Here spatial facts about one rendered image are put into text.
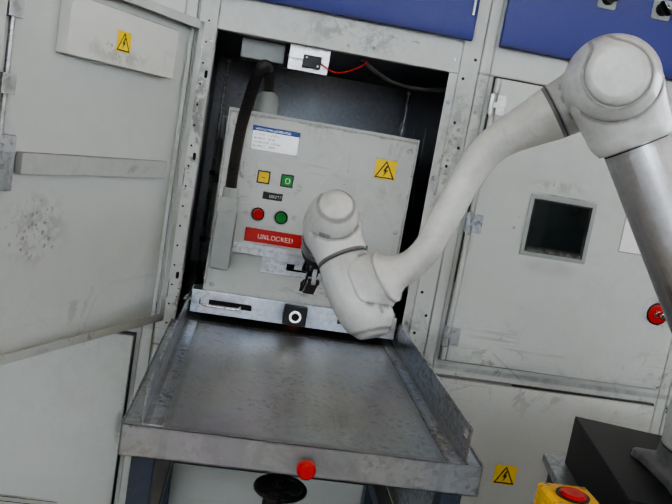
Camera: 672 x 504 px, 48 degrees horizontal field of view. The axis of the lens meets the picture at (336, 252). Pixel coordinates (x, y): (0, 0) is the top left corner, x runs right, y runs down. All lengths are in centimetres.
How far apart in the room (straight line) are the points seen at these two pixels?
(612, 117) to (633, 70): 7
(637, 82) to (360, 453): 73
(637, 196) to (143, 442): 88
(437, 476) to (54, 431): 107
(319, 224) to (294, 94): 130
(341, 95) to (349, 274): 135
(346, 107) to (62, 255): 134
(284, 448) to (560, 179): 106
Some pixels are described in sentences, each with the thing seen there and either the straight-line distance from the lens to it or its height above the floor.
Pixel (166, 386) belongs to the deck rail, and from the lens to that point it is 147.
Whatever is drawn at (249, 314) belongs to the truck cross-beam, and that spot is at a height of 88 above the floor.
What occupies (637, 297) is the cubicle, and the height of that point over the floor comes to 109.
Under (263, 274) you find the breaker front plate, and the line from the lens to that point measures 195.
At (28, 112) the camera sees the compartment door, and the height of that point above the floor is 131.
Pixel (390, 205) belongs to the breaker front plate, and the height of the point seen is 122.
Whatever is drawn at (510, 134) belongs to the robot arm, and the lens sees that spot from 140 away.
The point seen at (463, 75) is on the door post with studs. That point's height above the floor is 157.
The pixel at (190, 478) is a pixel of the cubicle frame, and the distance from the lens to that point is 209.
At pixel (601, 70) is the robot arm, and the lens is 118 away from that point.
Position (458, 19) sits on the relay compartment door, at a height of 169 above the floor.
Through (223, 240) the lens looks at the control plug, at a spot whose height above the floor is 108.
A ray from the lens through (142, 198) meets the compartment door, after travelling 182.
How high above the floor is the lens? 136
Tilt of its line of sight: 8 degrees down
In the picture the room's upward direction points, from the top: 10 degrees clockwise
